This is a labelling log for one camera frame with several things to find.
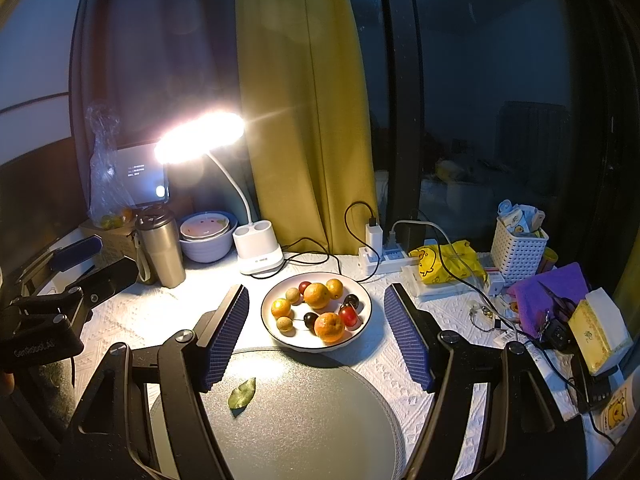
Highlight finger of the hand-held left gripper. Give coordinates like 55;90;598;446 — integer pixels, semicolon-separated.
15;236;104;286
10;256;141;327

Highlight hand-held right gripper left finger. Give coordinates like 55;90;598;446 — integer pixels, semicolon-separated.
60;284;250;480

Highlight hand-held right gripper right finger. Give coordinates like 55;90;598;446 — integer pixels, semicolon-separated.
384;282;588;480

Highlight white plate with dark rim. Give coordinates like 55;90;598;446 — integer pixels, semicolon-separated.
261;271;373;353

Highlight large orange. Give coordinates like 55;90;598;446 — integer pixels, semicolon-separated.
303;282;332;310
314;312;347;345

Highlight grey round tray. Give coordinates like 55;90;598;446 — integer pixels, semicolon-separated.
149;345;406;480

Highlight cardboard box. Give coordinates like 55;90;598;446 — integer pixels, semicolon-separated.
80;219;142;262

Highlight white textured tablecloth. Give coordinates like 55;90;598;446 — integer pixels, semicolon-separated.
35;247;621;480

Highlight stainless steel tumbler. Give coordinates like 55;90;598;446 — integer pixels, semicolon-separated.
134;205;187;289

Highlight green leaf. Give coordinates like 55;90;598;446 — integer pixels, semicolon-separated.
228;377;257;417

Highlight white flat packet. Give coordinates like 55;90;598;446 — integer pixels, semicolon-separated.
401;265;488;302

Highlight yellow duck print bag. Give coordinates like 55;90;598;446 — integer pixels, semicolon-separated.
409;240;488;286

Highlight white power strip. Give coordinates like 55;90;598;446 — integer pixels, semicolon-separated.
357;245;426;277

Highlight clear plastic bag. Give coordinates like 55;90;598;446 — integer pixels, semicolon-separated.
87;104;138;231

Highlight light purple bowl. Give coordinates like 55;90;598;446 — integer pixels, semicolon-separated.
179;217;240;263

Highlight white desk lamp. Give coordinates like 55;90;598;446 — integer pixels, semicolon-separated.
152;112;285;276

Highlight small white adapter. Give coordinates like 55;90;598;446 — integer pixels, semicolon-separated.
482;270;507;297

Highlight tablet screen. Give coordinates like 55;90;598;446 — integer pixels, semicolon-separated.
116;142;171;208

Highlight white patterned bowl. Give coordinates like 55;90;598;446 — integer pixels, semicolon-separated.
180;211;239;242

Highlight white plastic basket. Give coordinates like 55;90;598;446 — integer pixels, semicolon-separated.
491;217;549;286

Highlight small black device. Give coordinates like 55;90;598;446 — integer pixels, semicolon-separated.
541;320;576;352

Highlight scissors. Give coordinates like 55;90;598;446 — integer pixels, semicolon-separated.
537;280;577;322

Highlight purple cloth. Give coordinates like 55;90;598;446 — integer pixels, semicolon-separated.
506;261;591;341

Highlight small packets in basket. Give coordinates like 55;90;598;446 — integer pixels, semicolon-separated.
497;200;546;236

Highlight flat black case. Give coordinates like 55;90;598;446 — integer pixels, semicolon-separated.
570;355;622;413

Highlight yellow tissue box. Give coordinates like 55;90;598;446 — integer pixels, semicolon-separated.
567;287;633;376

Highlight yellow bear print packet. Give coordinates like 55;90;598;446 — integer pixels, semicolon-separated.
594;382;640;443

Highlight yellow curtain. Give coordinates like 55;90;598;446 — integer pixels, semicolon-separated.
235;0;378;256

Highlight metal key ring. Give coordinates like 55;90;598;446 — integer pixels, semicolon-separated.
469;299;507;332

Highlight thin black cable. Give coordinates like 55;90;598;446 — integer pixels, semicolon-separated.
439;244;501;311

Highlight black lamp cable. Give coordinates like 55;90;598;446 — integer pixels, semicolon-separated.
280;251;332;267

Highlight white cable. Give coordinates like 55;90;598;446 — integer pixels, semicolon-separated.
390;219;453;251

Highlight black charger cable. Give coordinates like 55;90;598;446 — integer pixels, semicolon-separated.
336;202;379;281

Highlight black window frame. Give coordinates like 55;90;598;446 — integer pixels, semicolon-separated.
377;0;426;246

